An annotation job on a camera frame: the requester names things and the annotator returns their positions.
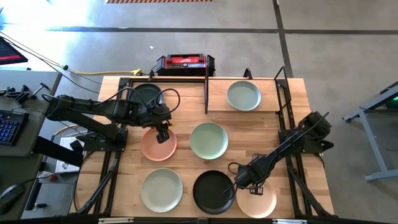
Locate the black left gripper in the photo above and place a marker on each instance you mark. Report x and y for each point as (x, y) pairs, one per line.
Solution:
(152, 116)

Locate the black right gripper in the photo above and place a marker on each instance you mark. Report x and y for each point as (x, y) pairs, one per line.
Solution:
(248, 175)

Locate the pale peach plate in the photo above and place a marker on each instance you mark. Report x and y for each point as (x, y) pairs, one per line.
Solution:
(258, 207)

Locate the pink plate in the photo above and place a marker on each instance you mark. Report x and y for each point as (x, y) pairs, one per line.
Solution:
(155, 151)

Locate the pale green plate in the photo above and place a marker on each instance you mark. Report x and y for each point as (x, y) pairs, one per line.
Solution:
(209, 140)
(244, 95)

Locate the dark green plate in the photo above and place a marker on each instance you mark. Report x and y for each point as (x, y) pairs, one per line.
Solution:
(149, 90)

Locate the light grey plate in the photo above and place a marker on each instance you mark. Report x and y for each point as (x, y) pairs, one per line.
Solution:
(161, 190)

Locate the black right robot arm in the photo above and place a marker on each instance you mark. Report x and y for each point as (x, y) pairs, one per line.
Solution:
(289, 144)

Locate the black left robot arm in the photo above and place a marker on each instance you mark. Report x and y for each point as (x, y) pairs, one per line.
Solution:
(77, 116)

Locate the black plate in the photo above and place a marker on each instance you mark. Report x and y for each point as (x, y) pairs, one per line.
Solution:
(211, 194)

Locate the red and black toolbox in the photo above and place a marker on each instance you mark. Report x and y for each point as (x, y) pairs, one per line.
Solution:
(186, 67)

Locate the white paper box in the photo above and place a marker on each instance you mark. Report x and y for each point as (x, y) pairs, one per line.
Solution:
(70, 143)

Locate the black angled bar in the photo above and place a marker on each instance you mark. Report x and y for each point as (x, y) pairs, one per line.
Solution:
(56, 151)

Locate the red button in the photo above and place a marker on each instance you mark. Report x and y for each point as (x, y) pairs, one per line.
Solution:
(53, 178)

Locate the grey metal stand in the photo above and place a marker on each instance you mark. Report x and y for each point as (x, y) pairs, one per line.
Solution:
(371, 146)

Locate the black desk clamp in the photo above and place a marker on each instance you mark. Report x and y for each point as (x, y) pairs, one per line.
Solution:
(21, 96)

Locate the black keyboard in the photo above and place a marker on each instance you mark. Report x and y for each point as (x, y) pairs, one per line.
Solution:
(11, 127)

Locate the grey side desk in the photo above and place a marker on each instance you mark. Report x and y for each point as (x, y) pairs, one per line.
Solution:
(18, 77)

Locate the black computer mouse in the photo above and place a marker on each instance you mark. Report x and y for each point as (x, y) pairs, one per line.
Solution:
(11, 196)

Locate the black computer monitor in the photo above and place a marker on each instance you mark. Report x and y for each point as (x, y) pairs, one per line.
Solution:
(9, 51)

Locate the black aluminium rig frame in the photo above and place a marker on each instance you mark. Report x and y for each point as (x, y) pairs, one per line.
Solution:
(174, 80)

